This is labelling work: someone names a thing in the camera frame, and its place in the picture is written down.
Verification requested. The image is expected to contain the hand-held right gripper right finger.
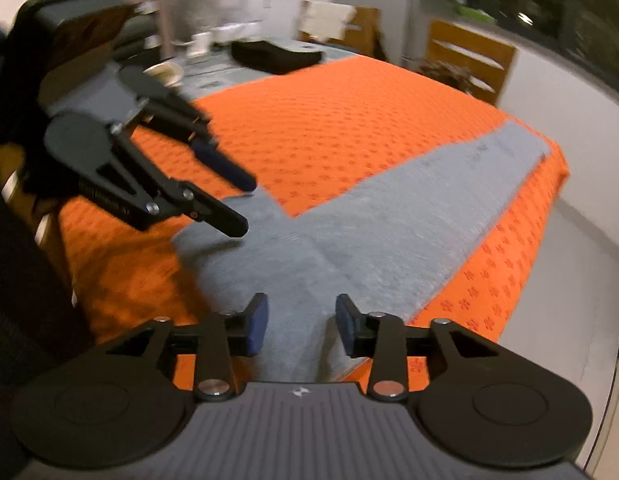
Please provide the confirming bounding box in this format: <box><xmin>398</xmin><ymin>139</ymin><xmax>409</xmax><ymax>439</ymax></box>
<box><xmin>335</xmin><ymin>292</ymin><xmax>499</xmax><ymax>403</ymax></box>

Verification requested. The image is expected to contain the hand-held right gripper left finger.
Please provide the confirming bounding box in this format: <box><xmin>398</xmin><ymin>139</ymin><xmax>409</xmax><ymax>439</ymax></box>
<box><xmin>106</xmin><ymin>291</ymin><xmax>269</xmax><ymax>403</ymax></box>

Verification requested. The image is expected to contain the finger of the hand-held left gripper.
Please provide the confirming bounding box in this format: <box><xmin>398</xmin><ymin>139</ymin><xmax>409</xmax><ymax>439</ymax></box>
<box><xmin>78</xmin><ymin>124</ymin><xmax>249</xmax><ymax>240</ymax></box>
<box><xmin>119</xmin><ymin>66</ymin><xmax>256</xmax><ymax>192</ymax></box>

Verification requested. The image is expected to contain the grey sweater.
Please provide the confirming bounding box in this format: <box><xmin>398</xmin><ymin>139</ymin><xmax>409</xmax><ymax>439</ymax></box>
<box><xmin>172</xmin><ymin>120</ymin><xmax>551</xmax><ymax>386</ymax></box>

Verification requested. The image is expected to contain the leaf patterned tablecloth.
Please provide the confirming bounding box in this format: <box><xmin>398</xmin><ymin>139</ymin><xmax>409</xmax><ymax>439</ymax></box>
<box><xmin>174</xmin><ymin>35</ymin><xmax>370</xmax><ymax>104</ymax></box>

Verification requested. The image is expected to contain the cream pink folded garment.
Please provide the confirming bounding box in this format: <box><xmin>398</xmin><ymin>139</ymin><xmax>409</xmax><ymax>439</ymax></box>
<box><xmin>142</xmin><ymin>62</ymin><xmax>185</xmax><ymax>89</ymax></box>

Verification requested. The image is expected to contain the black folded garment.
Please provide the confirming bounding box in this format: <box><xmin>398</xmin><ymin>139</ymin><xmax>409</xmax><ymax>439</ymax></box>
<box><xmin>230</xmin><ymin>40</ymin><xmax>324</xmax><ymax>75</ymax></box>

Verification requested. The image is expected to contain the white power adapter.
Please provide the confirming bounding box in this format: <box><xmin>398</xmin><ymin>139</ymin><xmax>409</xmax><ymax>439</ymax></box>
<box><xmin>189</xmin><ymin>32</ymin><xmax>213</xmax><ymax>59</ymax></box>

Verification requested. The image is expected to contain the orange patterned mat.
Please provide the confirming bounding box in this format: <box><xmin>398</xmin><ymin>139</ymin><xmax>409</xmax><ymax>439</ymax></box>
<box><xmin>56</xmin><ymin>55</ymin><xmax>571</xmax><ymax>392</ymax></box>

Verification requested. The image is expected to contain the white appliance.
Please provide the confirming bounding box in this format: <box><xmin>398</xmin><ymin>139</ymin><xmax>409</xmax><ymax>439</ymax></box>
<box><xmin>212</xmin><ymin>22</ymin><xmax>263</xmax><ymax>44</ymax></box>

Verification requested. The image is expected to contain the white plastic bag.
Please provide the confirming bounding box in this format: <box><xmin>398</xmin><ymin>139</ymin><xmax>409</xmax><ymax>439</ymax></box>
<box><xmin>169</xmin><ymin>0</ymin><xmax>273</xmax><ymax>46</ymax></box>

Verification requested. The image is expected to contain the cream cloth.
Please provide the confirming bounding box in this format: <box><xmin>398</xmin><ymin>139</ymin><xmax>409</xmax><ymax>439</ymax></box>
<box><xmin>302</xmin><ymin>1</ymin><xmax>361</xmax><ymax>44</ymax></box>

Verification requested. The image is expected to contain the wooden chair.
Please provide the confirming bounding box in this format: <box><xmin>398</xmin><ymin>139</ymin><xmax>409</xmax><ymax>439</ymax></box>
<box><xmin>423</xmin><ymin>19</ymin><xmax>519</xmax><ymax>107</ymax></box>
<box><xmin>296</xmin><ymin>0</ymin><xmax>383</xmax><ymax>59</ymax></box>

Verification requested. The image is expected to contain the dark window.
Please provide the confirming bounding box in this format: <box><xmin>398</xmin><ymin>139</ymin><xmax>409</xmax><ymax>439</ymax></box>
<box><xmin>467</xmin><ymin>0</ymin><xmax>619</xmax><ymax>63</ymax></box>

